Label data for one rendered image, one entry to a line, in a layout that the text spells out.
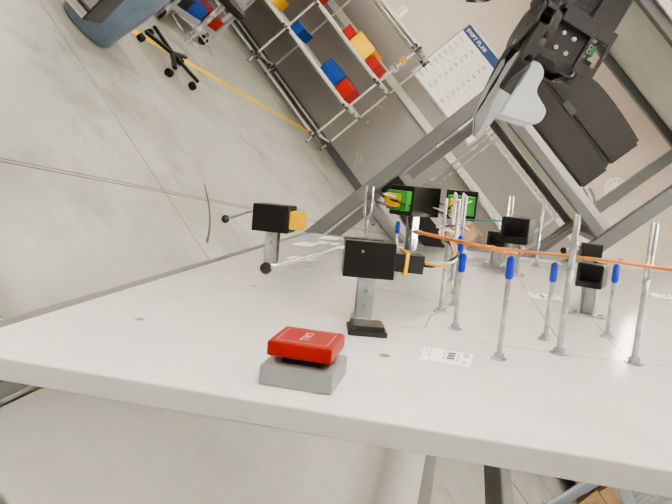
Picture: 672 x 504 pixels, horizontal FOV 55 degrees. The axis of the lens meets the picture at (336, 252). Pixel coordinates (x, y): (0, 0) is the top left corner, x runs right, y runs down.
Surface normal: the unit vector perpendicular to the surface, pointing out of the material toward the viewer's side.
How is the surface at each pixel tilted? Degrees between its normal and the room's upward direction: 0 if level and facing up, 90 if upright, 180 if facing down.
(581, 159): 90
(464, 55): 90
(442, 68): 90
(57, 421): 0
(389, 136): 90
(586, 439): 47
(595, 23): 79
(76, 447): 0
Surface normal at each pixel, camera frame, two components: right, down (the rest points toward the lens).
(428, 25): -0.29, -0.02
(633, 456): 0.09, -0.99
